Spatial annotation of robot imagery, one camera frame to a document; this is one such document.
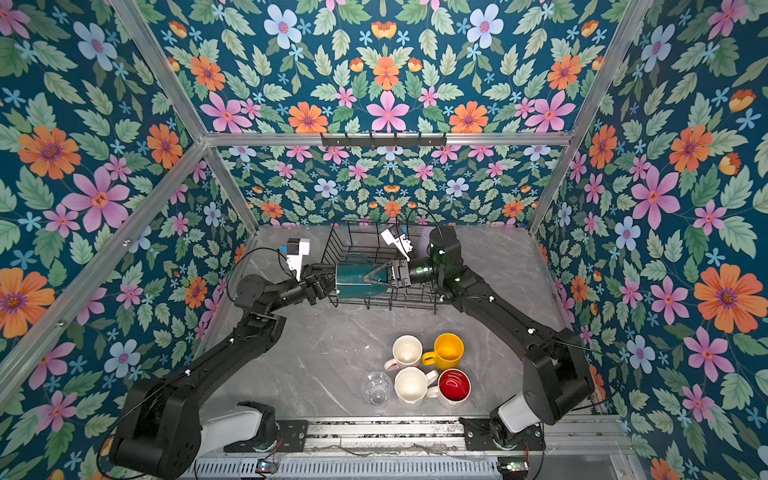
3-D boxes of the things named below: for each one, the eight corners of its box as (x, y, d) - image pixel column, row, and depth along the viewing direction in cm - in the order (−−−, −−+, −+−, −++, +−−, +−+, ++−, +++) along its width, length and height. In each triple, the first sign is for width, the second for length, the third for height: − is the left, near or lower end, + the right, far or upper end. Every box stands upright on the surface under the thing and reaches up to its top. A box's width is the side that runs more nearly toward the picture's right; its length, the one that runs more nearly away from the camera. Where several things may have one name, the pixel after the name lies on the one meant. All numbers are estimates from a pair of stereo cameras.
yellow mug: (422, 372, 86) (424, 359, 78) (422, 348, 91) (423, 333, 83) (460, 372, 86) (466, 359, 78) (457, 348, 91) (462, 333, 83)
